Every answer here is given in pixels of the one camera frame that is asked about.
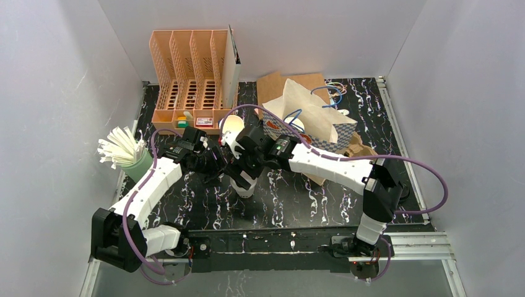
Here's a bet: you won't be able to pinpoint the stack of white paper cups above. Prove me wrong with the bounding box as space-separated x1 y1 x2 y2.
219 114 245 136

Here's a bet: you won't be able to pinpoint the blue checkered paper bag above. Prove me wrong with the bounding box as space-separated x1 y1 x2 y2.
262 88 357 153

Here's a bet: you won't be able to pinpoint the brown pulp cup carrier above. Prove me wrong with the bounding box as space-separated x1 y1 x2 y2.
343 132 378 157

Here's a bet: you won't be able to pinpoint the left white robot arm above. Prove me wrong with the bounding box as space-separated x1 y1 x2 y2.
90 127 227 275

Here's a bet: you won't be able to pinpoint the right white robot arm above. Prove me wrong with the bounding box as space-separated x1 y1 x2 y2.
220 126 403 256

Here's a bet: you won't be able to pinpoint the red sugar packet box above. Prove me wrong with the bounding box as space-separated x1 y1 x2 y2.
195 117 214 128

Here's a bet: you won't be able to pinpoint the green yellow packets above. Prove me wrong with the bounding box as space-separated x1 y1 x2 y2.
176 111 194 129

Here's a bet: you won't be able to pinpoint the brown kraft paper bags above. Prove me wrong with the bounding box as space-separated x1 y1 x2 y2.
256 71 345 124

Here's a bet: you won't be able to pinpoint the green cup of straws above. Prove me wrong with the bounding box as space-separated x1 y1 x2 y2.
97 126 153 183

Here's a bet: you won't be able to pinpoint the grey folder in rack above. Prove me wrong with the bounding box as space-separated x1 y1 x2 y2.
222 25 241 110

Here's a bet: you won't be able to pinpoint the orange plastic file rack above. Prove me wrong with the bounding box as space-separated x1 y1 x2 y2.
149 29 230 135

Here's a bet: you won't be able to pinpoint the white clip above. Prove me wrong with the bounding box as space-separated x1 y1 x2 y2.
338 109 350 116

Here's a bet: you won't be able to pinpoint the black cup lids stack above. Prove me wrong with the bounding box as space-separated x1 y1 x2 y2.
398 183 411 205

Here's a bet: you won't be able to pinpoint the colourful bag handles bundle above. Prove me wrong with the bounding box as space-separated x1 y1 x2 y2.
325 81 347 98

